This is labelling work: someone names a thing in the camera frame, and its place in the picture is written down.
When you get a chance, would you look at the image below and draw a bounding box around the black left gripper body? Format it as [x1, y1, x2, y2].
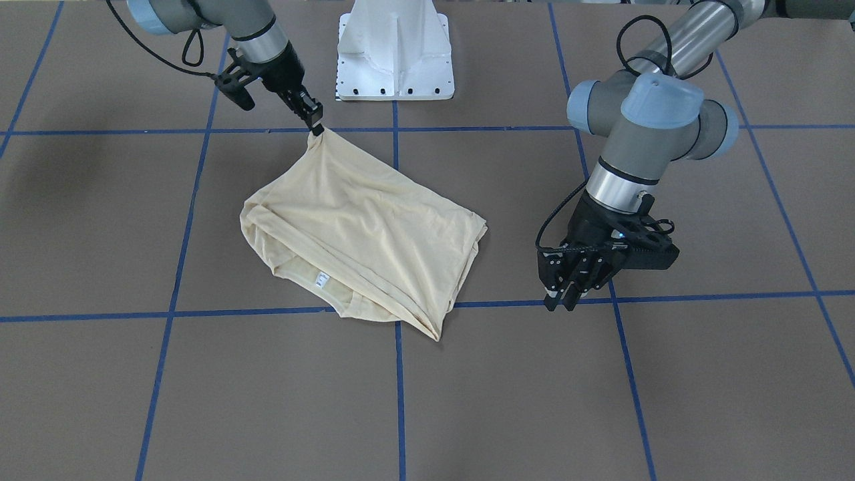
[538, 190, 626, 290]

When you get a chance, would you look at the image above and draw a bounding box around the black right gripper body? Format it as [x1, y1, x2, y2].
[259, 43, 309, 97]

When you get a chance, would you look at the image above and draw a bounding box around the beige long sleeve printed shirt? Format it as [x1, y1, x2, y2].
[239, 129, 488, 342]

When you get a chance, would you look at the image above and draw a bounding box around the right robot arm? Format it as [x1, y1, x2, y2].
[126, 1, 324, 135]

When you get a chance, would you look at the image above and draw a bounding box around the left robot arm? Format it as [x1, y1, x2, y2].
[535, 1, 766, 311]

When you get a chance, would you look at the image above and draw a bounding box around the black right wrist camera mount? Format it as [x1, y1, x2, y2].
[213, 47, 259, 112]

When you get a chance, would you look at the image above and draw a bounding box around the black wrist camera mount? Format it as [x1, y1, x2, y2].
[213, 47, 259, 112]
[610, 191, 680, 271]

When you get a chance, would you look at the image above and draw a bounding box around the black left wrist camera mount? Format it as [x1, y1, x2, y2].
[610, 191, 680, 271]

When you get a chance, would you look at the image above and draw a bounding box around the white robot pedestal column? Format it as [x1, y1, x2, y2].
[338, 1, 451, 56]

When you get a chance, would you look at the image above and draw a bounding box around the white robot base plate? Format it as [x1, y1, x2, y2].
[335, 12, 456, 102]

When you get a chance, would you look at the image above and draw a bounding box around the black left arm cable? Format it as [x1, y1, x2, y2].
[536, 15, 715, 251]

